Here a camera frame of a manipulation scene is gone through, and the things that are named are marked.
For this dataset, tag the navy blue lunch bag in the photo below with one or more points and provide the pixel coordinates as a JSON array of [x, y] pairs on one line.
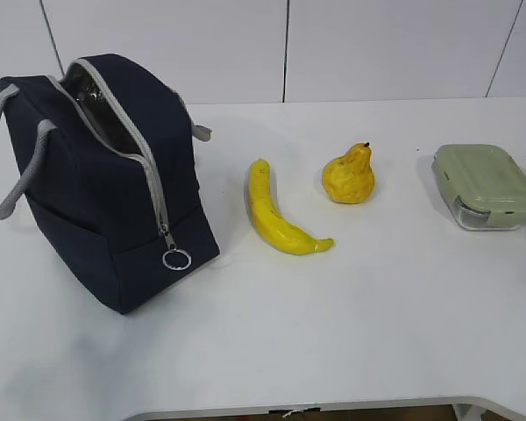
[[106, 162]]

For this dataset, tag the yellow banana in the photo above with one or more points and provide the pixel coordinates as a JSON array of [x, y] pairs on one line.
[[270, 224]]

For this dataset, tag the green lid glass container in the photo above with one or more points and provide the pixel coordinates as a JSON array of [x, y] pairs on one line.
[[482, 186]]

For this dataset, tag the yellow pear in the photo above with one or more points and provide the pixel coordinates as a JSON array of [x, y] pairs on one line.
[[349, 179]]

